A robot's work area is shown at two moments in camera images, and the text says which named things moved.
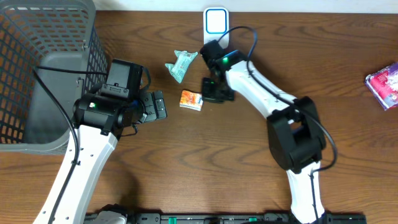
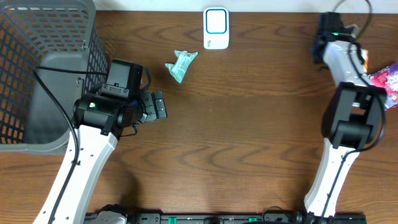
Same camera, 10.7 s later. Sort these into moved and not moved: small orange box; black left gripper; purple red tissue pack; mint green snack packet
Moved: small orange box
Not moved: mint green snack packet; purple red tissue pack; black left gripper
